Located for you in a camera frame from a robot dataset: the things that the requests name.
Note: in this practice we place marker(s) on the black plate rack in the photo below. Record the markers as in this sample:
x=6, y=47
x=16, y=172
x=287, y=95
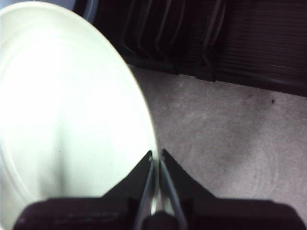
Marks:
x=251, y=43

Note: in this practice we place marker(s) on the light blue plate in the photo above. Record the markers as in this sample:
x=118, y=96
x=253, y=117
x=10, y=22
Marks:
x=80, y=6

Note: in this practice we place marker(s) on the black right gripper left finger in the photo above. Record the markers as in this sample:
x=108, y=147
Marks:
x=84, y=214

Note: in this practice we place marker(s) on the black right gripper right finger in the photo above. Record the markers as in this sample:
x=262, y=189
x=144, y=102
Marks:
x=227, y=214

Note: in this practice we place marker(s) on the pale green plate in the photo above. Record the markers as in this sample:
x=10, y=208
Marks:
x=67, y=107

